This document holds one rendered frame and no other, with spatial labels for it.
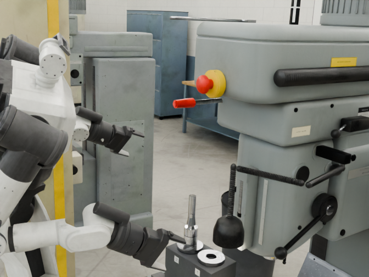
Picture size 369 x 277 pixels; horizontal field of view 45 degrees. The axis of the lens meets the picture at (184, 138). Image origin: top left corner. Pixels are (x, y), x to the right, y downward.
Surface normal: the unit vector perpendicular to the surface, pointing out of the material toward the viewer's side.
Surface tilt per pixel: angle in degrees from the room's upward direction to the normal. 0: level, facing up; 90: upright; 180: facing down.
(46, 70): 109
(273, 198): 90
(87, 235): 101
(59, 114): 62
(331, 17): 90
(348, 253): 90
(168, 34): 90
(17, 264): 115
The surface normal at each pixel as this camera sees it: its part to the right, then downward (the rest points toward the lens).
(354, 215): 0.56, 0.24
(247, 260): -0.18, 0.31
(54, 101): 0.36, -0.82
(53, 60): 0.29, 0.55
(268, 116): -0.83, 0.11
